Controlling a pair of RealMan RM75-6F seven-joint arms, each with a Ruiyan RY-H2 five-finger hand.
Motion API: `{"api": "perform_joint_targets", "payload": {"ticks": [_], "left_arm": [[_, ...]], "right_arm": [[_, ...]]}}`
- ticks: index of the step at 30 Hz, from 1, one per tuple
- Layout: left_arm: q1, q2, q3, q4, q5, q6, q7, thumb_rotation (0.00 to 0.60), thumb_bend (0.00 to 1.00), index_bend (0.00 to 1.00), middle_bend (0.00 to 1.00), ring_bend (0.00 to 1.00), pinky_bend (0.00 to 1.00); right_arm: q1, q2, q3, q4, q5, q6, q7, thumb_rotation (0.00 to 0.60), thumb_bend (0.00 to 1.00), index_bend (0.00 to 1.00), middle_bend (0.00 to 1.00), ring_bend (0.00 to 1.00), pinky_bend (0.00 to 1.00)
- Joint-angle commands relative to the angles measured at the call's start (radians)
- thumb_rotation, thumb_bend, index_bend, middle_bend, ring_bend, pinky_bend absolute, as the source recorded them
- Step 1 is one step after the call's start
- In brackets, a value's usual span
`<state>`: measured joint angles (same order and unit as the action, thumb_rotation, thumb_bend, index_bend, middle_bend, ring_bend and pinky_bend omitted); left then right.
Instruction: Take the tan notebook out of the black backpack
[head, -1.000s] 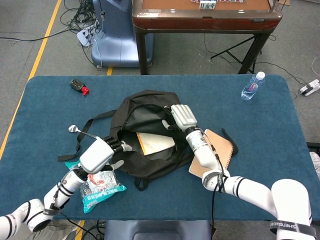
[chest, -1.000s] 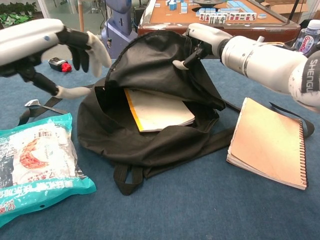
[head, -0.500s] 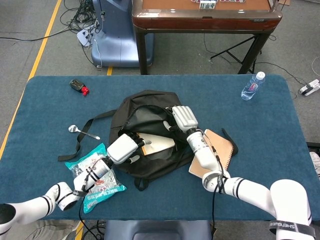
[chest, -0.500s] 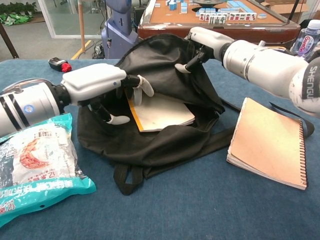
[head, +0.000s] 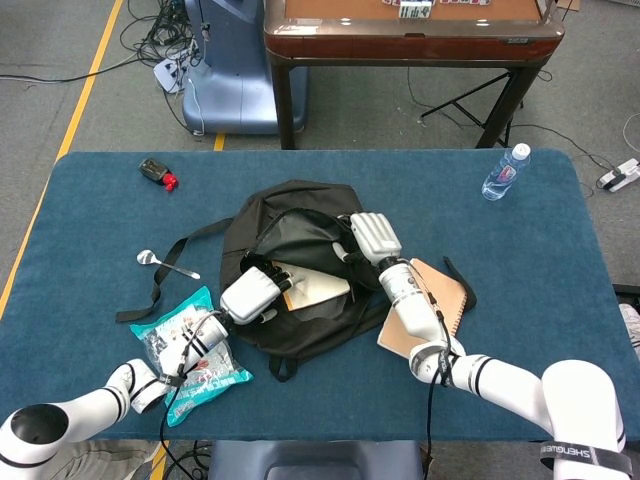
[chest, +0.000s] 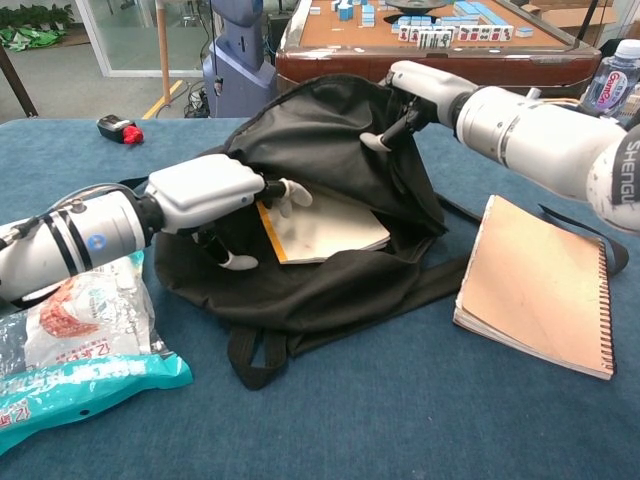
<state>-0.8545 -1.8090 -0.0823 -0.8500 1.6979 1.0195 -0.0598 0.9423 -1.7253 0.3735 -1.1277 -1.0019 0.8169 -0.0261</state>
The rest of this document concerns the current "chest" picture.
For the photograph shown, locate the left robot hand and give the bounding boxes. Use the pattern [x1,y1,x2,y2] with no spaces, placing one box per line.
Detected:
[142,153,314,271]

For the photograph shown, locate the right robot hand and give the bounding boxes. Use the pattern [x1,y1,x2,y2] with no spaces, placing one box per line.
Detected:
[359,60,470,152]

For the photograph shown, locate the black fabric backpack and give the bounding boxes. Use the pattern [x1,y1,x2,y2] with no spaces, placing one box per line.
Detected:
[117,73,630,392]

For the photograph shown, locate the white book orange spine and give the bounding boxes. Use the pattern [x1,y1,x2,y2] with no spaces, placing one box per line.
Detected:
[255,187,392,265]

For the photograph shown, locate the teal snack food package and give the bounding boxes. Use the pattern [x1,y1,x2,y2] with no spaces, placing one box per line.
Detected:
[0,249,195,454]

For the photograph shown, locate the dark round dice dome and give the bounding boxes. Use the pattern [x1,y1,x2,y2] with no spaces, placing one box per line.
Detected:
[383,0,449,14]

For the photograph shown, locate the brown mahjong table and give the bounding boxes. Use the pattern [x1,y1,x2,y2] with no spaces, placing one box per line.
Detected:
[274,0,603,120]

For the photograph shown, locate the black device red button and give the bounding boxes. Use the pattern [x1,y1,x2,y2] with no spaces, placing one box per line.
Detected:
[96,113,145,147]

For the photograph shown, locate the blue grey robot stand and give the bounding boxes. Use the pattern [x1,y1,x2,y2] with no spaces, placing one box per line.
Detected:
[202,0,279,119]

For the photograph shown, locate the wooden pole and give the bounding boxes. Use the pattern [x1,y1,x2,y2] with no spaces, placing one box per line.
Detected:
[155,0,174,107]

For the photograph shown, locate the cardboard box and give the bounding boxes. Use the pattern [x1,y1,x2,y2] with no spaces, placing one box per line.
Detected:
[519,0,619,29]

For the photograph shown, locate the black tripod stand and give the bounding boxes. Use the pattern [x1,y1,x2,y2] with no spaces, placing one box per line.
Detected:
[581,0,602,39]

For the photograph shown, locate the clear plastic water bottle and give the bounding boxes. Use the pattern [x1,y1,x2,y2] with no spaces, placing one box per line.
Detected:
[582,38,640,121]

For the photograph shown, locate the dark slanted leg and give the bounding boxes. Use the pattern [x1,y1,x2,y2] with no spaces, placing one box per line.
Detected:
[0,44,40,119]

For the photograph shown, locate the spiral notebook kraft cover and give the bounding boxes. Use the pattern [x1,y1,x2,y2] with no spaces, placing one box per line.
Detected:
[452,193,618,382]

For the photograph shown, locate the green cloth pile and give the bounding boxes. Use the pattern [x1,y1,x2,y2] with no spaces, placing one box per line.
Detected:
[0,27,67,52]

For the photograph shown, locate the green potted plants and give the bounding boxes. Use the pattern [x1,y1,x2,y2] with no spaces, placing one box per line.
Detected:
[0,3,75,32]

